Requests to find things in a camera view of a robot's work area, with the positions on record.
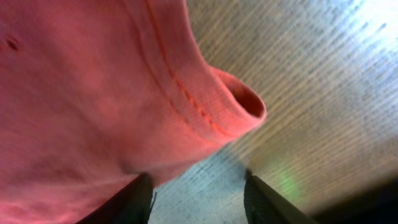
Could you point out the orange soccer print t-shirt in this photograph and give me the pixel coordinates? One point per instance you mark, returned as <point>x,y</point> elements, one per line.
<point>94,92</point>

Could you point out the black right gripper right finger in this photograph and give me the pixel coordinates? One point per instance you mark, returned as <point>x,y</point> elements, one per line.
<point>263,205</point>

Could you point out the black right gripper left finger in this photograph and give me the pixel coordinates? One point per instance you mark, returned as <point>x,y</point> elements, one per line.
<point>131,205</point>

